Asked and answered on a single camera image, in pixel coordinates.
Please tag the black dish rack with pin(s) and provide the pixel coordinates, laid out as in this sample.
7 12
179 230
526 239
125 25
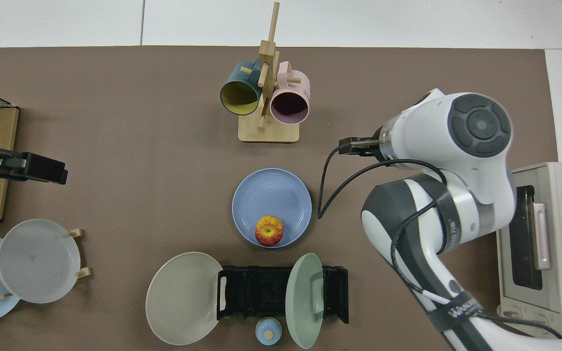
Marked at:
261 292

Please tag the dark blue cup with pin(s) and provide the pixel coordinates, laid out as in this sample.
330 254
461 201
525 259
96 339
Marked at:
239 73

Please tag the green plate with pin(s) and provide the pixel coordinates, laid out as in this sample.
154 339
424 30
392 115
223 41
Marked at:
303 302

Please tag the grey plate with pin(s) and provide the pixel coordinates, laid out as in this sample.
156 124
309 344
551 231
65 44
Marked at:
37 263

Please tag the brown table cloth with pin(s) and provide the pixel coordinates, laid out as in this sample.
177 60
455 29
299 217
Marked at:
115 97

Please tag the beige plate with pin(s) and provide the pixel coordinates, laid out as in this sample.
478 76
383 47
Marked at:
183 297

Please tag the red yellow apple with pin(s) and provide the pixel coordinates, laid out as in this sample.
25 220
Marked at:
269 231

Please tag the wooden plate rack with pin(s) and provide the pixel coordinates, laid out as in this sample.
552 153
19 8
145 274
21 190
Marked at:
76 233

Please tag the wooden cup stand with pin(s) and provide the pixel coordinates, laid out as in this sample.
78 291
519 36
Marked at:
271 131

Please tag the pink cup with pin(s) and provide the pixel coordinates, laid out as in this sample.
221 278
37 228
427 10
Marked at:
295 83

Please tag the small blue round thing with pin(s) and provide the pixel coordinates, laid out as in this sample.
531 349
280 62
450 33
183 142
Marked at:
261 327

